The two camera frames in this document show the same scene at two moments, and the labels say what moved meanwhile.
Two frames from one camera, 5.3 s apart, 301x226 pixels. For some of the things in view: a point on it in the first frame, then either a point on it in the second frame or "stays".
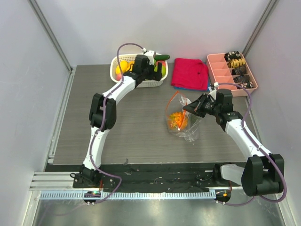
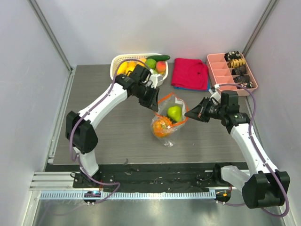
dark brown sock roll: x=240 y=70 stays
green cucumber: x=162 y=57 stays
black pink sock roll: x=248 y=84 stays
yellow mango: x=124 y=66 stays
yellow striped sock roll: x=236 y=62 stays
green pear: x=163 y=71 to x=175 y=112
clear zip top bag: x=181 y=123 to x=167 y=123
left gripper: x=154 y=75 to x=152 y=102
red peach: x=162 y=62 stays
